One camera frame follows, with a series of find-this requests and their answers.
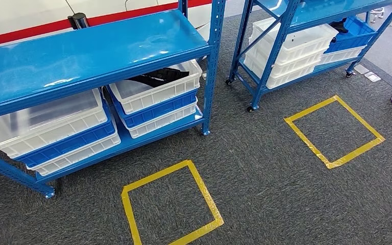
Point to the blue plastic crate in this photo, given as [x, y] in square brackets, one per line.
[71, 143]
[355, 35]
[158, 111]

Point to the silver floor socket plate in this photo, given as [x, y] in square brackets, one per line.
[373, 77]
[361, 69]

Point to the black ribbed plastic part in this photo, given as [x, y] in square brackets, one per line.
[158, 77]

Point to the yellow floor tape square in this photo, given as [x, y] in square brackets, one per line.
[128, 209]
[304, 135]

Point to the black stanchion post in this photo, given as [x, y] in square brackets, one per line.
[78, 21]

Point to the blue metal shelf rack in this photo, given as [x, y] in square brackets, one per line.
[81, 57]
[270, 61]

